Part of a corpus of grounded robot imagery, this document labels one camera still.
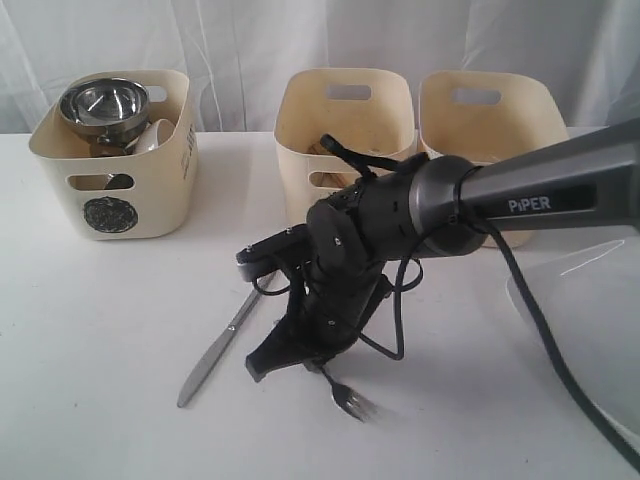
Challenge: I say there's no steel table knife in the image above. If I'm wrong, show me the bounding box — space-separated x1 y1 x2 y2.
176 288 262 408

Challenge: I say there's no steel mug with handle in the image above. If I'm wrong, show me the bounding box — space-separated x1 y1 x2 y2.
87 142 134 190

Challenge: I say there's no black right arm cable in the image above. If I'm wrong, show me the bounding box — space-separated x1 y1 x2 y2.
249 132 640 446

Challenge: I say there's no white ceramic bowl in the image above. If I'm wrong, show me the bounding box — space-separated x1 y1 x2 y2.
126 119 175 155

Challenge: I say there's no cream bin square mark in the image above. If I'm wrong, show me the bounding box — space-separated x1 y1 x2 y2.
418 70 569 166

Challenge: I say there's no steel fork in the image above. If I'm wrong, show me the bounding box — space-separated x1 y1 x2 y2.
312 363 380 423

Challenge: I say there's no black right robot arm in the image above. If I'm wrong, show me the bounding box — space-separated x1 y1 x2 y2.
237 120 639 381

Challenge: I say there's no white square plate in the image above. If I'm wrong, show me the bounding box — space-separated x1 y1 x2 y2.
522 236 639 449

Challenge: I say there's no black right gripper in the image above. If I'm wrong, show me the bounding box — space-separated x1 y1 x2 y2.
245 259 395 383

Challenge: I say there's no stainless steel bowl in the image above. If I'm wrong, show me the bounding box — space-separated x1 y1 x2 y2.
58 77 150 146

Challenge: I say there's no cream bin triangle mark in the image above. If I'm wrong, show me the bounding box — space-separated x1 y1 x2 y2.
274 68 416 225

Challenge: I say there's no white curtain backdrop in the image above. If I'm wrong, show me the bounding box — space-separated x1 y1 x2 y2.
1 1 639 133

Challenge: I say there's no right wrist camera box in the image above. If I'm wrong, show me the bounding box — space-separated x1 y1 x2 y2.
236 224 313 282

